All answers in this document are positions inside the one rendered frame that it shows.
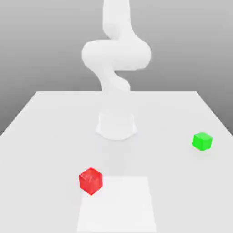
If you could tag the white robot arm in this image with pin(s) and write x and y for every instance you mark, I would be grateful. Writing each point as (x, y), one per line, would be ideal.
(116, 54)

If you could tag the small red cube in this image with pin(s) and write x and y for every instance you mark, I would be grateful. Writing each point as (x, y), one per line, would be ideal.
(90, 181)

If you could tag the small green cube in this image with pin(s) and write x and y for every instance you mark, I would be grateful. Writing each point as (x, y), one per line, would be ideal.
(202, 141)

